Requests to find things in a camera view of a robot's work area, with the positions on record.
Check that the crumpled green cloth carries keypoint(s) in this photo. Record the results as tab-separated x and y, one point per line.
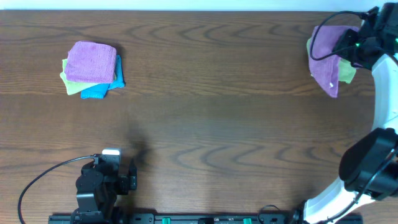
331	71

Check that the folded pink cloth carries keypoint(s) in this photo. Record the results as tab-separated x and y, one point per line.
91	62

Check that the folded light green cloth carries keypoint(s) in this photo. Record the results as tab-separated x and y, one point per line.
75	87

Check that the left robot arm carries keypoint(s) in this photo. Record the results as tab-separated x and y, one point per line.
96	205

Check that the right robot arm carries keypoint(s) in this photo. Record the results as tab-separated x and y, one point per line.
368	169

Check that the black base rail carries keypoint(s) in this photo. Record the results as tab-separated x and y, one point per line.
148	218

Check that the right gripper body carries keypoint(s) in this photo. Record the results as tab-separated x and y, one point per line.
354	54

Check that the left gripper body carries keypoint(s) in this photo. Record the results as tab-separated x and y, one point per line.
132	178

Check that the folded blue cloth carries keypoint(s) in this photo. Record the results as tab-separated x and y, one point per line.
99	91

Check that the purple cloth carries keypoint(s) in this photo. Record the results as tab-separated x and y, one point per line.
325	41

